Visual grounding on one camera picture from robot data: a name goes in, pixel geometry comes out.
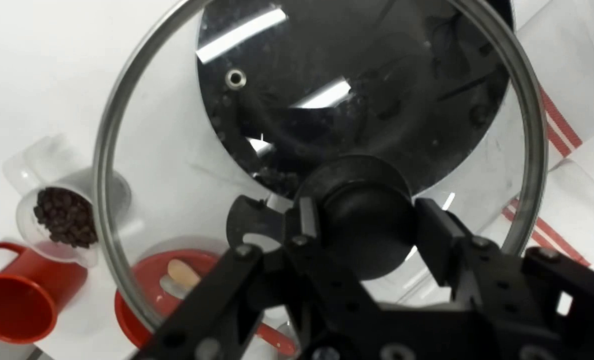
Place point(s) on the glass lid with black knob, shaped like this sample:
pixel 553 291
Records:
pixel 177 165

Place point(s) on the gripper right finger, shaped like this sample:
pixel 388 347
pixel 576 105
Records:
pixel 492 285

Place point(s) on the black pot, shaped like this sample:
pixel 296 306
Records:
pixel 357 60

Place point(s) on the white towel with red stripes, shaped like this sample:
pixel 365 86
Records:
pixel 584 190

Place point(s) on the red mug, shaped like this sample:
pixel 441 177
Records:
pixel 22 300

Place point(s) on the red bowl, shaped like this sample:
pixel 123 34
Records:
pixel 149 280

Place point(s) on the clear plastic measuring cup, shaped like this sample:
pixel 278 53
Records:
pixel 52 165

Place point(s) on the red spoon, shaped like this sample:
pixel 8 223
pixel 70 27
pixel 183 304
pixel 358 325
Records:
pixel 277 340

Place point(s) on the heap of coffee beans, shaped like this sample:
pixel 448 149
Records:
pixel 67 217

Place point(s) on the beige wooden spoon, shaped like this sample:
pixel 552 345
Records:
pixel 183 272

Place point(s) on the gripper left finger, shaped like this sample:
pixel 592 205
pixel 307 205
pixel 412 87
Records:
pixel 237 295

